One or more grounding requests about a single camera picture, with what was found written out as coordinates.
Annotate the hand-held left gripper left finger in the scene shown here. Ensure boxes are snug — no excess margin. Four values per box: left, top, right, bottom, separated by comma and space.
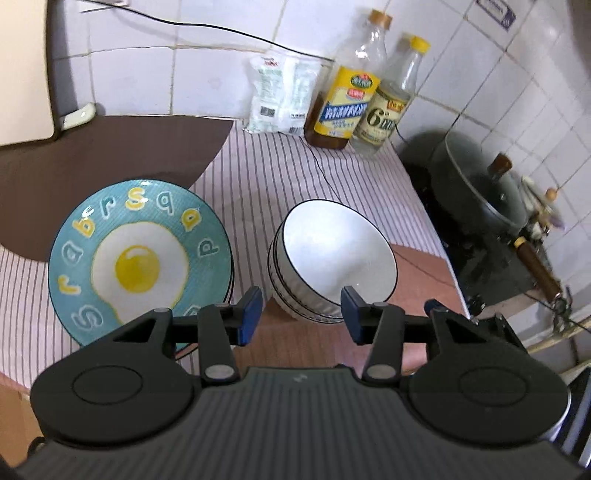
113, 286, 264, 386

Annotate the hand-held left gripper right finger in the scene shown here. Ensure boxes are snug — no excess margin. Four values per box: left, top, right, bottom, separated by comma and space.
340, 285, 527, 384

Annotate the blue fried egg plate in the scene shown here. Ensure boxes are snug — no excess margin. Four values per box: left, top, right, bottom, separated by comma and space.
47, 178, 234, 349

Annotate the striped tablecloth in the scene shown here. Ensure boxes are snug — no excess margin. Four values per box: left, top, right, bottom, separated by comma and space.
0, 115, 472, 402

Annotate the white ribbed bowl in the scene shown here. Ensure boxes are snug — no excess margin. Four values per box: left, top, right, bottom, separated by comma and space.
269, 231, 361, 322
273, 199, 400, 319
267, 244, 347, 326

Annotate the small white green handle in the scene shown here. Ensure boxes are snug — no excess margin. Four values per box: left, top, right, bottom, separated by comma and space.
58, 102, 99, 131

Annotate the clear plastic seasoning packet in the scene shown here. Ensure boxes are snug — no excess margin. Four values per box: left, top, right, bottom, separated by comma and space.
244, 51, 326, 137

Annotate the blue wall sticker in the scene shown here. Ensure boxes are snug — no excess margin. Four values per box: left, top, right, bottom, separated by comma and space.
475, 0, 517, 29

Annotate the yellow cap vinegar bottle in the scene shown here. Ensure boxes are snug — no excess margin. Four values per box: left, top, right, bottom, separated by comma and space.
352, 34, 431, 157

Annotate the dark pot with glass lid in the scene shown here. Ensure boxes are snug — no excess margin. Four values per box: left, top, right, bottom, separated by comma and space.
427, 131, 565, 301

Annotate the yellow label cooking wine bottle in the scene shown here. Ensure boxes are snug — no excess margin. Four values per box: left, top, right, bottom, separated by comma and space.
304, 9, 393, 151

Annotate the white cutting board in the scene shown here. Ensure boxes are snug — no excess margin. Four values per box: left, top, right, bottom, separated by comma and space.
0, 0, 58, 146

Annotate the long black cable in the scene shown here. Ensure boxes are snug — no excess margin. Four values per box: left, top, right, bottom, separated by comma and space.
81, 0, 467, 296

